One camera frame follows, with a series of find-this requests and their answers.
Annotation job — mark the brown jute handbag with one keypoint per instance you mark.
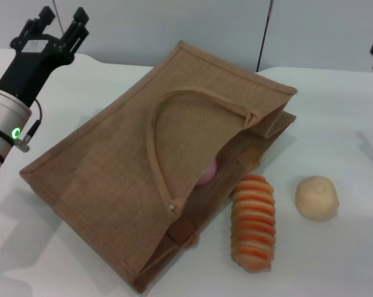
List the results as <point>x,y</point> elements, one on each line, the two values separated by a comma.
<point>112,173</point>

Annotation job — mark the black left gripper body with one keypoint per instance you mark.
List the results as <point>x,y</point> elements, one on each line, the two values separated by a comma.
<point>31,68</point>

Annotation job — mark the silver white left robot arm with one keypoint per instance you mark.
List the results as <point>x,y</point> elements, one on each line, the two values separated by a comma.
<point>0,123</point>

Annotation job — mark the pink peach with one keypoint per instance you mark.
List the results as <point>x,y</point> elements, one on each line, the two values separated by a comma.
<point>208,174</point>

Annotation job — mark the orange striped bread roll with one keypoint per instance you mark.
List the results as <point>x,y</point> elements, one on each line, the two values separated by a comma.
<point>254,226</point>

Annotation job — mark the beige round bun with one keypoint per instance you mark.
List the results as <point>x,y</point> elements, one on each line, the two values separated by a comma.
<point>317,198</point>

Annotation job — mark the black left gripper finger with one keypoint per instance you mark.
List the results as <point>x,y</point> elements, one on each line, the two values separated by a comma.
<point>78,31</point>
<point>37,26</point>

